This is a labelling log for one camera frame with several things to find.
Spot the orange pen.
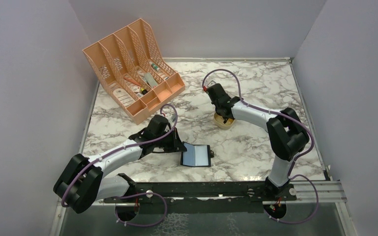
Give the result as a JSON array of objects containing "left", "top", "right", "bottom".
[{"left": 124, "top": 75, "right": 141, "bottom": 87}]

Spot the orange plastic desk organizer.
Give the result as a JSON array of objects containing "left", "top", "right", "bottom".
[{"left": 83, "top": 19, "right": 186, "bottom": 124}]

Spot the green white tube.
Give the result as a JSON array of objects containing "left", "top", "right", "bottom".
[{"left": 149, "top": 61, "right": 160, "bottom": 72}]

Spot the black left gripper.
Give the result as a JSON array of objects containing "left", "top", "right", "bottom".
[{"left": 154, "top": 127, "right": 187, "bottom": 153}]

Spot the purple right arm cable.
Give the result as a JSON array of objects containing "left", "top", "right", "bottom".
[{"left": 202, "top": 68, "right": 320, "bottom": 225}]

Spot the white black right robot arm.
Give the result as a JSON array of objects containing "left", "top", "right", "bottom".
[{"left": 203, "top": 84, "right": 310, "bottom": 200}]

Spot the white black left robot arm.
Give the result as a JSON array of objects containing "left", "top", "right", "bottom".
[{"left": 53, "top": 115, "right": 187, "bottom": 213}]

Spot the black leather card holder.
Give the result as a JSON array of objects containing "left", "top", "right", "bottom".
[{"left": 180, "top": 142, "right": 215, "bottom": 167}]

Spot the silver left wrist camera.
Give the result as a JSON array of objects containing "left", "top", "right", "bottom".
[{"left": 169, "top": 112, "right": 178, "bottom": 122}]

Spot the beige oval card tray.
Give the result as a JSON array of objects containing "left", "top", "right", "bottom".
[{"left": 213, "top": 113, "right": 235, "bottom": 130}]

